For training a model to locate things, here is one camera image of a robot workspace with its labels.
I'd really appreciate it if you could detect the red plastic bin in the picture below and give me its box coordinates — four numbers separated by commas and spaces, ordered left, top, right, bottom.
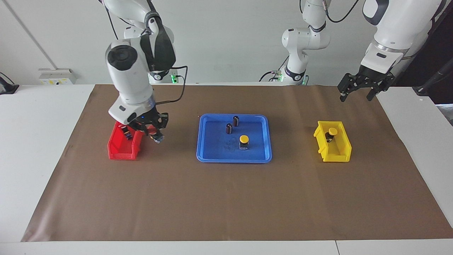
108, 120, 145, 160

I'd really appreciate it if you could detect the blue plastic tray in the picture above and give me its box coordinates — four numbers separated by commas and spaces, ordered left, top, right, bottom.
196, 114, 273, 163

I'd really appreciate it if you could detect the yellow plastic bin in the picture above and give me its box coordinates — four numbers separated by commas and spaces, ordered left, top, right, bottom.
314, 121, 352, 163

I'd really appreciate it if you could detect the black stand bar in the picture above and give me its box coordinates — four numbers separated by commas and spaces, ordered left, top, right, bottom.
413, 58, 453, 97

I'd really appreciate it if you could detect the brown paper mat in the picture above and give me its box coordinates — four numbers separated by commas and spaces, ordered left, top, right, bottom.
21, 84, 453, 242

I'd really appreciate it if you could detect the black device at table edge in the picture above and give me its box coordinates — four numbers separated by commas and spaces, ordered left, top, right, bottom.
0, 72, 20, 95

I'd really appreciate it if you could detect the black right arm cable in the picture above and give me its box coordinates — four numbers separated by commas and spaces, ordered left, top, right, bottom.
154, 66, 188, 106

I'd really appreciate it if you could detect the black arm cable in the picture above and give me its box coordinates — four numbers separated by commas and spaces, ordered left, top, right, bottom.
320, 0, 360, 24
154, 66, 188, 106

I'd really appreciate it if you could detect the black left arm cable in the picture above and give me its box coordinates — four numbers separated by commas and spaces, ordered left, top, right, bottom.
320, 0, 360, 24

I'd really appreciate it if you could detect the black left base cable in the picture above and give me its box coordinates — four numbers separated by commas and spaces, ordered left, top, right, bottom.
259, 57, 289, 83

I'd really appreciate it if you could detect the white wall socket box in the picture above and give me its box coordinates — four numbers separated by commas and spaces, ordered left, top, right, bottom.
38, 68, 77, 85

